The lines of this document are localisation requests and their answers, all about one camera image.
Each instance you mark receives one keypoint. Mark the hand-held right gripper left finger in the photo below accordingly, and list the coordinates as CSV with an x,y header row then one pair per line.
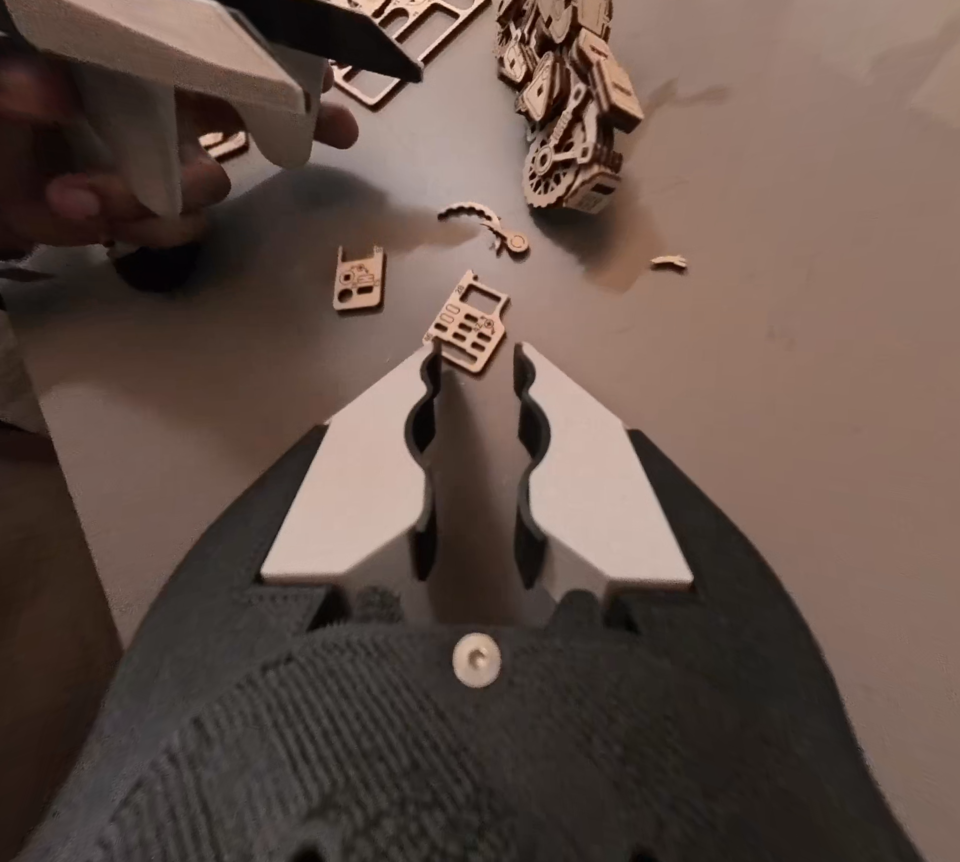
x,y
345,494

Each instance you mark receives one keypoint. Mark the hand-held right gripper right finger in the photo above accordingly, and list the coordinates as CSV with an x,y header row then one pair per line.
x,y
600,502

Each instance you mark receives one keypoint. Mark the wooden piece with grid slots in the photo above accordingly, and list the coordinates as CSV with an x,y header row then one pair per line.
x,y
450,341

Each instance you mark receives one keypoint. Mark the rectangular wooden piece with holes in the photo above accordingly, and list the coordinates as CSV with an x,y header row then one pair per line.
x,y
358,299

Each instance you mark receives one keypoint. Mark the grey desk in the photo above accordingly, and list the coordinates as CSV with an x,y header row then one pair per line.
x,y
750,389

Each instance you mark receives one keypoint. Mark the person's left hand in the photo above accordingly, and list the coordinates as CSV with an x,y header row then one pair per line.
x,y
75,202

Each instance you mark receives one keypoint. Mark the small flat wooden piece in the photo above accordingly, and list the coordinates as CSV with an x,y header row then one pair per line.
x,y
225,146

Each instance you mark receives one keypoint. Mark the tiny wooden scrap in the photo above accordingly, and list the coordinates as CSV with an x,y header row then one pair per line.
x,y
669,263

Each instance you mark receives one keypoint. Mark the curved toothed wooden piece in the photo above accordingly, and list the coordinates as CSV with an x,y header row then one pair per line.
x,y
516,243

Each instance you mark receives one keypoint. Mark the person's dark clothing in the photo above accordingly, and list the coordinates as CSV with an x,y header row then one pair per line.
x,y
45,614

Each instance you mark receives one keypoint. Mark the wooden motorcycle model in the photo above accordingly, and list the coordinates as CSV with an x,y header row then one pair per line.
x,y
592,14

